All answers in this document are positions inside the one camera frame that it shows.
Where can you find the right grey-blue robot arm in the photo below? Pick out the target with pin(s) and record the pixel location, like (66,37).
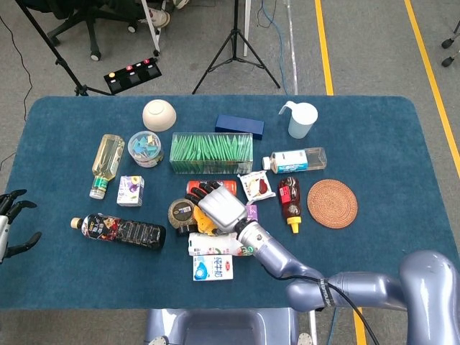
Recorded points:
(273,251)

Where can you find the white sneaker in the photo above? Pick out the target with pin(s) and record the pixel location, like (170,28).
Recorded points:
(160,18)
(181,3)

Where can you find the light blue pitcher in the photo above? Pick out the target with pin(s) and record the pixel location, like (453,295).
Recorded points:
(302,120)

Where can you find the red soda can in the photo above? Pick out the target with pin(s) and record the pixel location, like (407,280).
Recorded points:
(230,186)

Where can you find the white drink bottle yellow cap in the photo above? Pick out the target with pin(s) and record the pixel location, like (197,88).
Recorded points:
(212,244)

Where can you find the yellow tape measure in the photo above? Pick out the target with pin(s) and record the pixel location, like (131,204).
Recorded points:
(205,223)

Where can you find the black tripod stand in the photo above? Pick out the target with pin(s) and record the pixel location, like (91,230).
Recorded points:
(235,36)

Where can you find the dark drink bottle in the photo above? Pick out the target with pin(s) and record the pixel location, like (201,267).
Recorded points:
(118,231)

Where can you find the clear bottle blue label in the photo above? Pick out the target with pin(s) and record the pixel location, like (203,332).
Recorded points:
(291,161)

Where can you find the pale yellow liquid bottle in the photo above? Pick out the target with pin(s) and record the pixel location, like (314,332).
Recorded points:
(107,158)

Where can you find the white blue milk carton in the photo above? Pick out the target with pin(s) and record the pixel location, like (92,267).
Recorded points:
(212,267)

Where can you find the dark blue box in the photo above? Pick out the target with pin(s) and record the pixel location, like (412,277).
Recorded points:
(239,124)

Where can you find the black foot pedal box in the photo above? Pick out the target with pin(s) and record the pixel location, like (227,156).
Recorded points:
(133,77)

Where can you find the white snack packet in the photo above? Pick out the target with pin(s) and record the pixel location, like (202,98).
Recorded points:
(257,187)

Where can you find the purple white juice carton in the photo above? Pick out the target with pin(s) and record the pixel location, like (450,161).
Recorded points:
(130,190)

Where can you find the honey bottle yellow nozzle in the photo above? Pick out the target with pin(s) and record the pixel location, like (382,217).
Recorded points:
(289,197)

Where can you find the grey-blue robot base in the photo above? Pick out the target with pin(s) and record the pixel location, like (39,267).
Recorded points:
(223,327)

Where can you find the seed jar black lid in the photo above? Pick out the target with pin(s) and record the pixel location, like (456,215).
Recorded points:
(179,212)

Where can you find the blue felt table cover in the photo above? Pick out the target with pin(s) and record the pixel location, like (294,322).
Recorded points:
(377,233)

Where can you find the small purple white carton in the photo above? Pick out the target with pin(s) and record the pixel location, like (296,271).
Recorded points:
(253,212)

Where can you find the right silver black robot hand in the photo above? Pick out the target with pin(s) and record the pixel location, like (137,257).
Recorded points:
(223,208)

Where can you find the black slanted light stand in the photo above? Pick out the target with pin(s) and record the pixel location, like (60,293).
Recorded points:
(46,39)

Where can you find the black office chair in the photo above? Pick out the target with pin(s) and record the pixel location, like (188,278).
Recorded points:
(91,21)

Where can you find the beige bowl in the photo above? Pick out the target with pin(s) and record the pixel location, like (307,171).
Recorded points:
(159,115)

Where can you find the clear box of green packets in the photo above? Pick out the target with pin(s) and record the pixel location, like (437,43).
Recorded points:
(212,151)

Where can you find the wheeled stand legs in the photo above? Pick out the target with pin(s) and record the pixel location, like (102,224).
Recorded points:
(446,43)

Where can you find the white frame post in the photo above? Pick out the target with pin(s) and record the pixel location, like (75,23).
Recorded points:
(151,25)
(247,28)

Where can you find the clear round tub of clips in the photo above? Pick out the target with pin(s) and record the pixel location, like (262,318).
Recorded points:
(144,149)

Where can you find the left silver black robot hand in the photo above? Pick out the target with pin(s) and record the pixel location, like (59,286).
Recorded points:
(3,230)

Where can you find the round woven rattan coaster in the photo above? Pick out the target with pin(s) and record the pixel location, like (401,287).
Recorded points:
(332,204)

